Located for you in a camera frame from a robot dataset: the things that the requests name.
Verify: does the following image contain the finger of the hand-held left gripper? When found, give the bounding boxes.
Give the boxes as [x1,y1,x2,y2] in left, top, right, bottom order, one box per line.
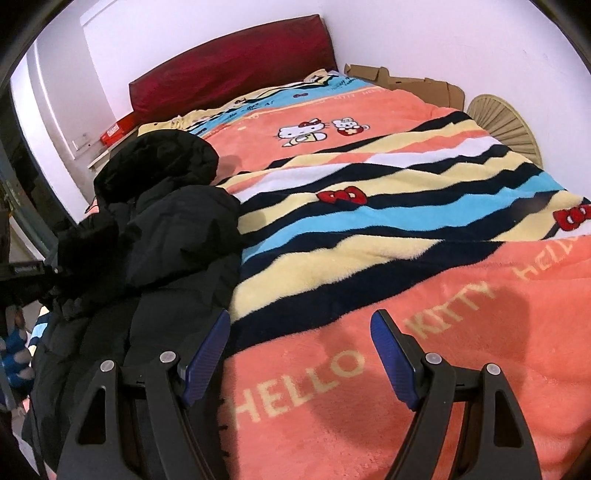
[53,277,93,320]

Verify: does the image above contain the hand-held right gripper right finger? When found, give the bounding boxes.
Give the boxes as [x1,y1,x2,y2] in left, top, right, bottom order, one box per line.
[370,309,543,480]

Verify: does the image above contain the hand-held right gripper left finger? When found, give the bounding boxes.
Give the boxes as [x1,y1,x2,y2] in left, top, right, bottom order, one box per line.
[55,309,232,480]

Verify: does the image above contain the black puffer jacket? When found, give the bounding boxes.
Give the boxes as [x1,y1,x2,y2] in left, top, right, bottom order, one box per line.
[21,129,245,480]

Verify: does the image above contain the person's left hand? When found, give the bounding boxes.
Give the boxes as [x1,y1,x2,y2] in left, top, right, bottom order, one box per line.
[0,308,36,409]

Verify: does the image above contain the blue-grey door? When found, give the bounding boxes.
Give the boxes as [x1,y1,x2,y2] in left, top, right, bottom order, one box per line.
[0,92,61,264]

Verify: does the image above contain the striped cartoon printed blanket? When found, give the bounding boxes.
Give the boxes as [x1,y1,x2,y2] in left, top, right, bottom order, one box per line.
[85,69,591,480]

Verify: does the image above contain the white bedside table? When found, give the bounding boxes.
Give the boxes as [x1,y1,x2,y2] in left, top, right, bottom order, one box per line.
[88,138,122,174]

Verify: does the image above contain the red box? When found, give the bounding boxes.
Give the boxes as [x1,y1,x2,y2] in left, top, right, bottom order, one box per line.
[100,113,138,145]

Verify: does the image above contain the beige pleated fan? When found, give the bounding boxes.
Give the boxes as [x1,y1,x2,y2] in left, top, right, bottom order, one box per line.
[466,93,542,164]

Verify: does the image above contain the flattened cardboard box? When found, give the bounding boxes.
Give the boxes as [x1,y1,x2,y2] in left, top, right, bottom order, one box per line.
[344,64,465,112]

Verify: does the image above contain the dark red headboard cushion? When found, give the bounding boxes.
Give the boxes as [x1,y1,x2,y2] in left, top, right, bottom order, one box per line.
[128,14,336,124]

